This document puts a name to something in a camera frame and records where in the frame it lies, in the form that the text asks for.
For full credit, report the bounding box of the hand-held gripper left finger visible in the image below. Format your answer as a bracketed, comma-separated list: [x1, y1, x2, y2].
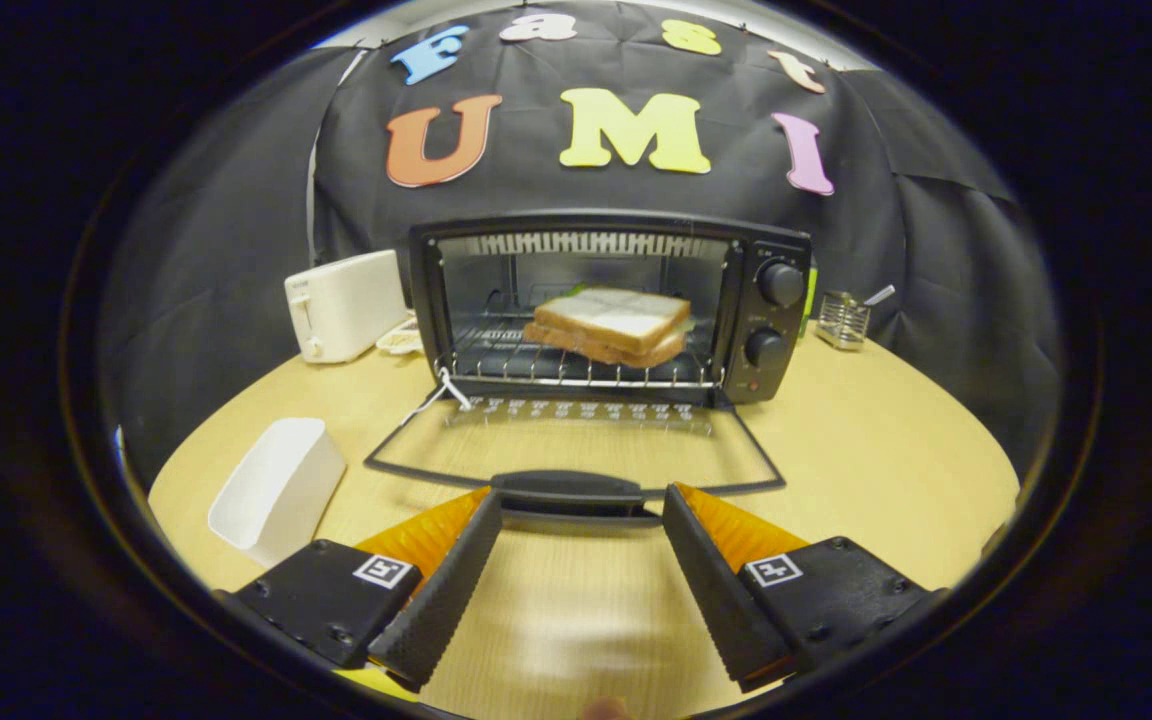
[233, 487, 505, 693]

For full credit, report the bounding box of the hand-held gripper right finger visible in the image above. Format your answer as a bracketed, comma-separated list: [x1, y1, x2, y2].
[662, 483, 947, 693]

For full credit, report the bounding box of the white string tie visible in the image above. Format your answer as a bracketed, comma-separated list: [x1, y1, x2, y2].
[398, 366, 474, 428]

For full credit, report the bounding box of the black backdrop cloth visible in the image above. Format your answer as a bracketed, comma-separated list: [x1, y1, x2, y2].
[101, 0, 1062, 481]

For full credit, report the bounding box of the white pop-up toaster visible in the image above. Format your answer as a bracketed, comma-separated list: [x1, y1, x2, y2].
[284, 250, 409, 364]

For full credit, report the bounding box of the white plastic container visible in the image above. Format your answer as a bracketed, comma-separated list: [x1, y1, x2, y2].
[208, 417, 348, 569]

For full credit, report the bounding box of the small white dish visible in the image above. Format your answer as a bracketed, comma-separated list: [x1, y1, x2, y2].
[376, 318, 425, 357]

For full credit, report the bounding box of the metal wire holder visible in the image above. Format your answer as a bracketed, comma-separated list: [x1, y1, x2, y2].
[815, 290, 872, 351]

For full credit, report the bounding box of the toast sandwich with lettuce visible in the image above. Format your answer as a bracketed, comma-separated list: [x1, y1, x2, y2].
[522, 287, 693, 368]

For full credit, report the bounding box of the black toaster oven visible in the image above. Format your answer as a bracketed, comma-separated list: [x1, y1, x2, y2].
[364, 208, 814, 526]

